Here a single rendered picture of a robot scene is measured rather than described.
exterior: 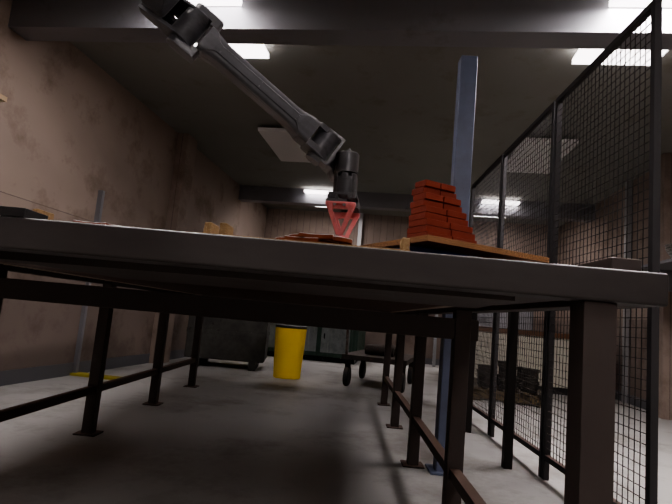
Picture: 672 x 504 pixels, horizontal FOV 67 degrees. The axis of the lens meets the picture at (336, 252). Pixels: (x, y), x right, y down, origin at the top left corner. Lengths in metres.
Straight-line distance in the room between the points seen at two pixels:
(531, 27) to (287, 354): 4.27
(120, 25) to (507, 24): 2.77
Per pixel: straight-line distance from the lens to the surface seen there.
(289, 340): 6.21
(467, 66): 3.32
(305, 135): 1.20
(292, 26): 3.94
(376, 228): 10.92
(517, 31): 3.86
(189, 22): 1.22
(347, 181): 1.20
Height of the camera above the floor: 0.78
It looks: 7 degrees up
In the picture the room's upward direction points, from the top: 5 degrees clockwise
